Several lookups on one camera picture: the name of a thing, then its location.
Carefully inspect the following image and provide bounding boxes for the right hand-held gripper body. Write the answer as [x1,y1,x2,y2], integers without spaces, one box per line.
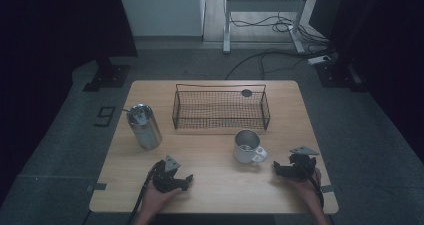
[283,145,321,180]

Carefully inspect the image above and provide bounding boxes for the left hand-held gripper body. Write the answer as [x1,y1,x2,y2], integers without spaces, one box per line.
[151,155,188,194]

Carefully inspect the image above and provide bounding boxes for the black wire mesh basket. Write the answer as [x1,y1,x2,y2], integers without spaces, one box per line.
[171,83,271,131]

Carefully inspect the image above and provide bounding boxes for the person's left hand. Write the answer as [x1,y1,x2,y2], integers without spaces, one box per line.
[141,179,184,217]

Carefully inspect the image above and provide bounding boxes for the person's right hand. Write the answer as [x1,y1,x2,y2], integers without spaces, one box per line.
[289,167,324,213]

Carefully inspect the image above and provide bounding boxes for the white mug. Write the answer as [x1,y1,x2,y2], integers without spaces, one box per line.
[233,129,269,165]

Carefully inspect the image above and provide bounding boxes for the black stand base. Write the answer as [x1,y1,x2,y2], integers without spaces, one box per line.
[314,60,368,93]
[82,64,132,93]

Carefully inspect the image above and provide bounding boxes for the white power strip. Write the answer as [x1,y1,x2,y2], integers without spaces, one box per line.
[307,54,333,66]

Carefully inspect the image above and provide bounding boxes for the dark curtain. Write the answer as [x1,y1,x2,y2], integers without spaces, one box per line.
[0,0,139,206]
[308,0,424,163]

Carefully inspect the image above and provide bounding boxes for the white cabinet panel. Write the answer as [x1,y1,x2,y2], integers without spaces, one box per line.
[116,0,207,38]

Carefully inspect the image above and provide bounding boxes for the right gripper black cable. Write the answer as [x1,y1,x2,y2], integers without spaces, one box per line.
[295,158,326,209]

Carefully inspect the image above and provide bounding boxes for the bundle of black floor cables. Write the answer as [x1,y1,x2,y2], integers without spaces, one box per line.
[225,0,338,81]

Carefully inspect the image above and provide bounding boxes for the white metal desk frame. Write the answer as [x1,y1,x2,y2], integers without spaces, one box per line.
[222,0,312,55]

